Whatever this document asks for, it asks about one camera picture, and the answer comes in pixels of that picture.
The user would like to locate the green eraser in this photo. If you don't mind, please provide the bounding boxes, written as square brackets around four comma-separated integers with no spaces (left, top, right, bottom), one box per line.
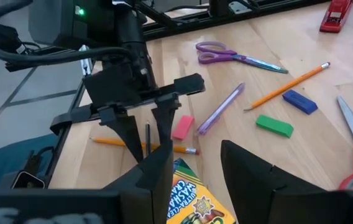
[255,114,295,139]

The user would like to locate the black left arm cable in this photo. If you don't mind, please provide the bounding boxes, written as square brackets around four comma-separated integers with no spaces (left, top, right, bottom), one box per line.
[0,0,137,65]

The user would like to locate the black aluminium table frame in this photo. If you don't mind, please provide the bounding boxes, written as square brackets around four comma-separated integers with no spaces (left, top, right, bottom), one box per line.
[5,0,332,187]

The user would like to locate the pink eraser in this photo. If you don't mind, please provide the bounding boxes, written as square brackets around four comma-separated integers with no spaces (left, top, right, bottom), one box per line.
[172,114,195,141]

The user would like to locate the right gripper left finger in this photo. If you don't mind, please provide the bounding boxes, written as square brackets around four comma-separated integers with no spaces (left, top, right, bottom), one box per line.
[0,141,175,224]

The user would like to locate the yellow green crayon box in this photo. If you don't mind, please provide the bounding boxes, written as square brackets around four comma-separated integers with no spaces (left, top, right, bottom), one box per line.
[166,157,236,224]

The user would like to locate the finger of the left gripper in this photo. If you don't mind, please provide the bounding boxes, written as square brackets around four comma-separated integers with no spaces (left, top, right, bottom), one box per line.
[151,92,182,144]
[98,105,144,163]

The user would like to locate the red stapler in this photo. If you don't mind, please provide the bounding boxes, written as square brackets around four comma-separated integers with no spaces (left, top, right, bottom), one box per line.
[319,0,353,34]

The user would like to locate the purple pen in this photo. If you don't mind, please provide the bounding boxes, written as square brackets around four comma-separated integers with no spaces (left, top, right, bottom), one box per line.
[195,82,246,137]

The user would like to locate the black pencil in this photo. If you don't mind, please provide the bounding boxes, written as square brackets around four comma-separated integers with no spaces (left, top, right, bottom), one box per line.
[145,121,152,156]

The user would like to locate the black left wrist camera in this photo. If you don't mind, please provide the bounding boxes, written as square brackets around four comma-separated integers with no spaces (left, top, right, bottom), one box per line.
[82,60,143,106]

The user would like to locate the orange pencil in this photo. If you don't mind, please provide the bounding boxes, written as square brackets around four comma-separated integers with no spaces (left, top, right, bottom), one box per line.
[89,136,201,156]
[244,62,331,112]

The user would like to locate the blue eraser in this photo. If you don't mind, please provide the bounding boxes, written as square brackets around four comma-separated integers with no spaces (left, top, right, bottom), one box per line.
[282,89,319,115]

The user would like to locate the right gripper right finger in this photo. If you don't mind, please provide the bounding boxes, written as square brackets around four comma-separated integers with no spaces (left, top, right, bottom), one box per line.
[221,139,353,224]

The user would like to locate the purple-handled scissors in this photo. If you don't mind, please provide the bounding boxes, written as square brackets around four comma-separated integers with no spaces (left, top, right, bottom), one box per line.
[195,41,289,75]

